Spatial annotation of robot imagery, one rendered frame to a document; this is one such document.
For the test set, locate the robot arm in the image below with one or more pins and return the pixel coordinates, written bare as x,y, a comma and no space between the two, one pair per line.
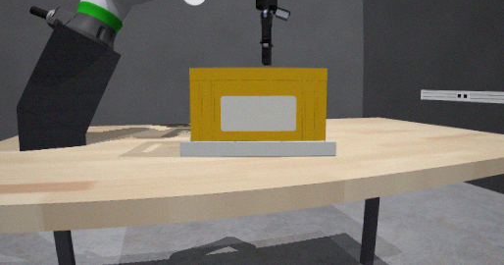
100,20

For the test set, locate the yellow crate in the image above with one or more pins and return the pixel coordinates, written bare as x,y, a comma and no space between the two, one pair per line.
259,104

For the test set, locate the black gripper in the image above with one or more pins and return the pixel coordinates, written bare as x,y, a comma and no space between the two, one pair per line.
266,5

